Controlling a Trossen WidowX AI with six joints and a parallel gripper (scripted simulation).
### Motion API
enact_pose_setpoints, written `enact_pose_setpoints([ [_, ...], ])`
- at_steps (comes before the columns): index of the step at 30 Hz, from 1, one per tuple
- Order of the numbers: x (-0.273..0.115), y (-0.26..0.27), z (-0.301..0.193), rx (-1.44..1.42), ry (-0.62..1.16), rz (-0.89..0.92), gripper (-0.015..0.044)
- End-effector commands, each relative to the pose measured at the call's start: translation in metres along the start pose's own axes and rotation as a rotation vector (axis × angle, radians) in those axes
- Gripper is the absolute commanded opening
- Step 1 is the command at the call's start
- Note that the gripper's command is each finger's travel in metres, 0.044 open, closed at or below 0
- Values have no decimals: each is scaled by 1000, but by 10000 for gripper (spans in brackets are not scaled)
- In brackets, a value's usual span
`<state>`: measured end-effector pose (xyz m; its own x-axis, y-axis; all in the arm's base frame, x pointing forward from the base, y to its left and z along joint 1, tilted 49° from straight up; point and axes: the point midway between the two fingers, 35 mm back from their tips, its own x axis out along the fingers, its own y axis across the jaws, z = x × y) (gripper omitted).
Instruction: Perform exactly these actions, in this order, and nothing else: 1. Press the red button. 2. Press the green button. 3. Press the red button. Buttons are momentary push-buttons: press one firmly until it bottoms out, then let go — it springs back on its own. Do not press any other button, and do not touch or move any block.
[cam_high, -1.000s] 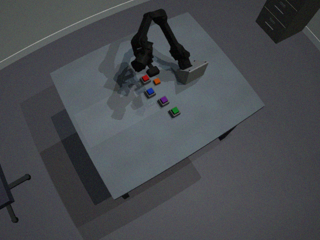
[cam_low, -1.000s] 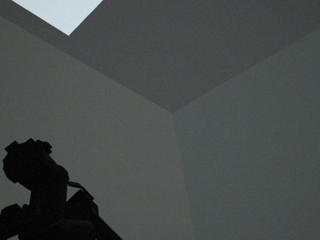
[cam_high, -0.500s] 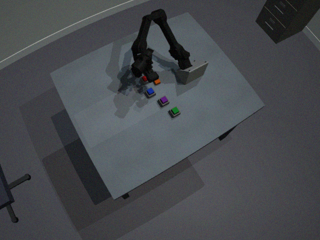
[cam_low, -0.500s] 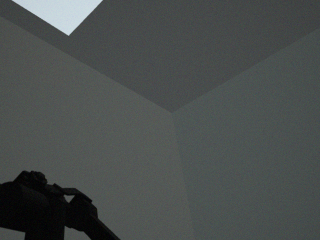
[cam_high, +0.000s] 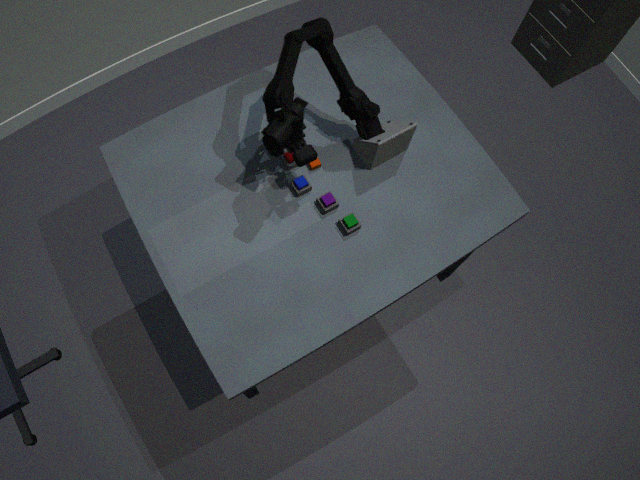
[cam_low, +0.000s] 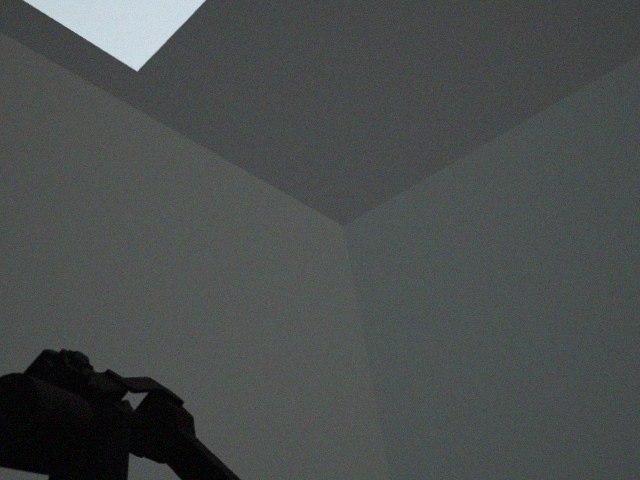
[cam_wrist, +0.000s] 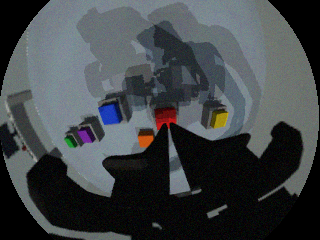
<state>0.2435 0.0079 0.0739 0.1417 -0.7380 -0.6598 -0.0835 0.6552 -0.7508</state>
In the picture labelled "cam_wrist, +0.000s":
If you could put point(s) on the yellow button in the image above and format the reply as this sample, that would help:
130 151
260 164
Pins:
214 116

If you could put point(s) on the blue button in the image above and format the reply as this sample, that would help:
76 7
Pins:
114 111

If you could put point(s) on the small orange block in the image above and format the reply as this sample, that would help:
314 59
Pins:
145 138

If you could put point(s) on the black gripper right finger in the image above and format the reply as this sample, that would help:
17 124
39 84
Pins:
197 154

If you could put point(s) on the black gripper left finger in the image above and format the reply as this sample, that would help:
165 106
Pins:
153 162

